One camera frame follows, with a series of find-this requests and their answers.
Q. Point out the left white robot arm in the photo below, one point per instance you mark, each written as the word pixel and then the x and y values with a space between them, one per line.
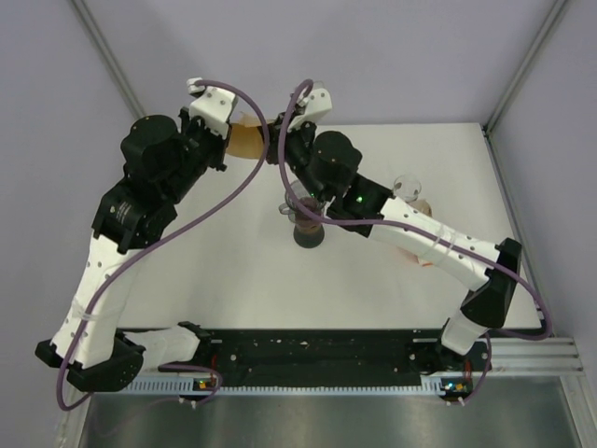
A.
pixel 163 159

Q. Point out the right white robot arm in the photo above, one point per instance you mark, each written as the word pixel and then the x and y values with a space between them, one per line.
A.
pixel 326 165

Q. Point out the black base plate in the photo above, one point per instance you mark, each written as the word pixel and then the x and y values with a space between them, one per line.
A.
pixel 332 357

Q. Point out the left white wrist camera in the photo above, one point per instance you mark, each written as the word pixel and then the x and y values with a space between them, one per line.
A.
pixel 213 106

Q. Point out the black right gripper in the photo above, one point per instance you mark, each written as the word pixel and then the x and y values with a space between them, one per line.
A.
pixel 273 150

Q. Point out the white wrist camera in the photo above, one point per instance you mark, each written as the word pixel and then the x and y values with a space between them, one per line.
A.
pixel 312 105
pixel 213 106

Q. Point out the brown paper coffee filter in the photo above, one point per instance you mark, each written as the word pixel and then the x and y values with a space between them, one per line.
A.
pixel 245 141

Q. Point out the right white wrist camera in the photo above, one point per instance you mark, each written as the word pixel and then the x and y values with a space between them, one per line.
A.
pixel 312 105

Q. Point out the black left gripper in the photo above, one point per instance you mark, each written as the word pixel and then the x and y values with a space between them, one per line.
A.
pixel 190 123

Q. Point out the aluminium frame rail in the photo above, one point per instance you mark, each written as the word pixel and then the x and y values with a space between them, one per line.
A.
pixel 109 59

